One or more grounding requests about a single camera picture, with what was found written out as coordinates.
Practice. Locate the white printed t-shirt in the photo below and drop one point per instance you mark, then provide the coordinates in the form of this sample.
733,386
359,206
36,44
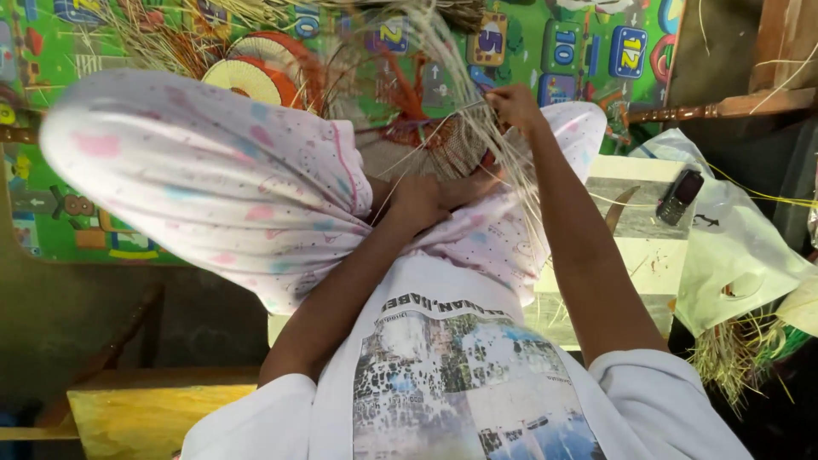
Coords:
447,370

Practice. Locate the carved brown wooden rail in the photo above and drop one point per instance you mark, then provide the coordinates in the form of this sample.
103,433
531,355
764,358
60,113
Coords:
16,134
696,111

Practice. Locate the white painted wooden stool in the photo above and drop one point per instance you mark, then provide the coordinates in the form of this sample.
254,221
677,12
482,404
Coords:
645,255

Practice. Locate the pink patterned white trousers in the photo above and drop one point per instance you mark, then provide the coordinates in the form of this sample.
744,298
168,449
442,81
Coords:
211,179

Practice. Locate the brown wooden bench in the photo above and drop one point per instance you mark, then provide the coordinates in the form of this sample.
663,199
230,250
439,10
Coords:
783,45

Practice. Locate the white plastic bag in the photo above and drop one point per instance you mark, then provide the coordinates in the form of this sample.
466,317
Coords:
735,255

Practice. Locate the heap of loose dry straw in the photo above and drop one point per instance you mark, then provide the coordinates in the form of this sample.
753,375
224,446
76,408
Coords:
172,32

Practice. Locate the yellow orange round woven fan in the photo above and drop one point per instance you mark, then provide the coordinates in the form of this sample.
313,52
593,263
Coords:
246,80
281,51

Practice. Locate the black mobile phone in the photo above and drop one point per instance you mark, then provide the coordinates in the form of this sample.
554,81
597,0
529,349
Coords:
679,197

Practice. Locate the orange dyed straw strands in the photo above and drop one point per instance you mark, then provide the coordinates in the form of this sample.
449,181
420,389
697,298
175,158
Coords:
402,86

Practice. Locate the half-woven straw basket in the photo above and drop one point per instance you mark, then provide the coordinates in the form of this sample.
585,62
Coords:
441,150

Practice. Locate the yellow dyed straw strands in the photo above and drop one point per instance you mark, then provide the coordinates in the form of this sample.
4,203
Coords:
767,193

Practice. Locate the bundle of pale straw strands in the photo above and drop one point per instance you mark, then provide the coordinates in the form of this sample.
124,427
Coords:
447,57

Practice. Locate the person's right hand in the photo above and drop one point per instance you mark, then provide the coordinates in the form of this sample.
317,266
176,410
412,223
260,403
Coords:
521,107

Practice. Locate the person's left hand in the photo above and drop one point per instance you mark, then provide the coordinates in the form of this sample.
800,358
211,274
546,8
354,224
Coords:
425,201

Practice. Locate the person's right fingers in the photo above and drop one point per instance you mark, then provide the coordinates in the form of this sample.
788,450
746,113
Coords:
498,105

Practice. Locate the bundle of green-yellow straw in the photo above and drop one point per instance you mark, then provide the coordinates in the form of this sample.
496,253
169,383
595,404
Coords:
735,358

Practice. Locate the colourful number play mat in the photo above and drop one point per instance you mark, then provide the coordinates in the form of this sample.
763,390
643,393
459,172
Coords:
562,51

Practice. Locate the person's left fingers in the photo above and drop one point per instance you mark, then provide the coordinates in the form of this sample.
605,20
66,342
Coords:
476,182

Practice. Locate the yellow wooden board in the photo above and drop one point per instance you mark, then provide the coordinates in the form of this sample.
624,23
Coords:
147,415

